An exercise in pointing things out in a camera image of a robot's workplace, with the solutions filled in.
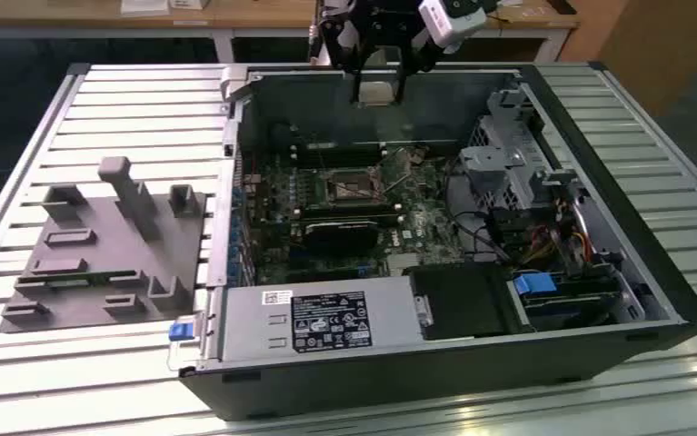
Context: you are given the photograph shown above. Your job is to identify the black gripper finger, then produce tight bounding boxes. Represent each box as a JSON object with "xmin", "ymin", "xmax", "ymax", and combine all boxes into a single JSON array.
[
  {"xmin": 393, "ymin": 26, "xmax": 446, "ymax": 106},
  {"xmin": 321, "ymin": 13, "xmax": 380, "ymax": 106}
]

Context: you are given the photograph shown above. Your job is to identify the silver CPU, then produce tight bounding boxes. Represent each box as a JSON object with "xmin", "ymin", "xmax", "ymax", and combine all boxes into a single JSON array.
[{"xmin": 360, "ymin": 81, "xmax": 399, "ymax": 108}]

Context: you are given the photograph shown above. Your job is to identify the black RAM slot bank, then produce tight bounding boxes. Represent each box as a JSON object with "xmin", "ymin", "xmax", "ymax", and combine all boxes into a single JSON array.
[
  {"xmin": 303, "ymin": 203, "xmax": 399, "ymax": 218},
  {"xmin": 304, "ymin": 141, "xmax": 385, "ymax": 165}
]

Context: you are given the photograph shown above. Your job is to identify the CPU socket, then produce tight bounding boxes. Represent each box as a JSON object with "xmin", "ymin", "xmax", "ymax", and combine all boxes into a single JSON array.
[{"xmin": 319, "ymin": 168, "xmax": 383, "ymax": 203}]

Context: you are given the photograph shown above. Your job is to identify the grey metal drive cage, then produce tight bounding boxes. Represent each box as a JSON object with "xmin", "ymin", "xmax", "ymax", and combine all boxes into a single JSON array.
[{"xmin": 459, "ymin": 89, "xmax": 572, "ymax": 213}]

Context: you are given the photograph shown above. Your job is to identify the green motherboard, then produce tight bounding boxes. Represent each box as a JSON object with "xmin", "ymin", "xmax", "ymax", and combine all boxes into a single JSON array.
[{"xmin": 241, "ymin": 143, "xmax": 467, "ymax": 285}]

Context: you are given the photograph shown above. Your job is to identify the wooden cabinet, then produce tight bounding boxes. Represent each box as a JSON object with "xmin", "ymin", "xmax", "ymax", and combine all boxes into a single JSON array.
[{"xmin": 556, "ymin": 0, "xmax": 697, "ymax": 114}]

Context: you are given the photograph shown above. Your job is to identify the black graphics card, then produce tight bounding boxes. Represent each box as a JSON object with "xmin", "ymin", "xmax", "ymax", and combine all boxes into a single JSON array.
[{"xmin": 301, "ymin": 218, "xmax": 380, "ymax": 254}]

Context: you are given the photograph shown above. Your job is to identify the wooden desk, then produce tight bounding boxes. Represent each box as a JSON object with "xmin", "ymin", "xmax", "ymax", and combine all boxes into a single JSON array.
[{"xmin": 0, "ymin": 0, "xmax": 579, "ymax": 63}]

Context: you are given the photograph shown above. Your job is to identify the silver chipset heatsink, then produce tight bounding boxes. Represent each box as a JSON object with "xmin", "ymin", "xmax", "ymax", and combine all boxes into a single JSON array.
[{"xmin": 387, "ymin": 253, "xmax": 423, "ymax": 274}]

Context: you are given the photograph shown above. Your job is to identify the hard disk in blue carrier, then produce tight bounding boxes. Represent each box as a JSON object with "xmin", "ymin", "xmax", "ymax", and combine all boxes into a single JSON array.
[{"xmin": 507, "ymin": 271, "xmax": 625, "ymax": 332}]

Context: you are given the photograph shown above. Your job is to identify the black optical drive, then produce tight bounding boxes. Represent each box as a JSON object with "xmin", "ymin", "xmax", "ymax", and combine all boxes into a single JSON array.
[{"xmin": 404, "ymin": 263, "xmax": 522, "ymax": 342}]

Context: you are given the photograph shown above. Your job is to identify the grey parts rack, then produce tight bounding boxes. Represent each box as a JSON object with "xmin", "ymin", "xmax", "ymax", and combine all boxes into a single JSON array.
[{"xmin": 0, "ymin": 156, "xmax": 209, "ymax": 335}]

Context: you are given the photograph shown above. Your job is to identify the silver power supply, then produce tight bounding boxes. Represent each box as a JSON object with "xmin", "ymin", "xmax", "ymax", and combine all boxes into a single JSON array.
[{"xmin": 198, "ymin": 274, "xmax": 431, "ymax": 364}]

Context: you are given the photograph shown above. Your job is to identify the blue case latch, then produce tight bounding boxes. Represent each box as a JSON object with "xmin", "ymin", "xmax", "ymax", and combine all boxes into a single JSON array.
[{"xmin": 165, "ymin": 321, "xmax": 196, "ymax": 342}]

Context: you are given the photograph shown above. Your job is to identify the black PC case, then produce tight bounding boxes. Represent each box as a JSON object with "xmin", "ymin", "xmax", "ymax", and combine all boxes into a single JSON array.
[{"xmin": 177, "ymin": 61, "xmax": 697, "ymax": 421}]

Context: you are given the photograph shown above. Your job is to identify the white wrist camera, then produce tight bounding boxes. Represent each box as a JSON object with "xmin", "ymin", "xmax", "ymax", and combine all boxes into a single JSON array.
[{"xmin": 417, "ymin": 0, "xmax": 487, "ymax": 55}]

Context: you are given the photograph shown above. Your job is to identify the black data cable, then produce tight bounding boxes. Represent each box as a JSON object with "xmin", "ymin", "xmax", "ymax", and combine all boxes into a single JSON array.
[{"xmin": 448, "ymin": 209, "xmax": 514, "ymax": 265}]

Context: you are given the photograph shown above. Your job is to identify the yellow red power wires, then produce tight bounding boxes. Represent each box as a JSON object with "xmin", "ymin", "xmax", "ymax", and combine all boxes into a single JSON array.
[{"xmin": 519, "ymin": 224, "xmax": 591, "ymax": 269}]

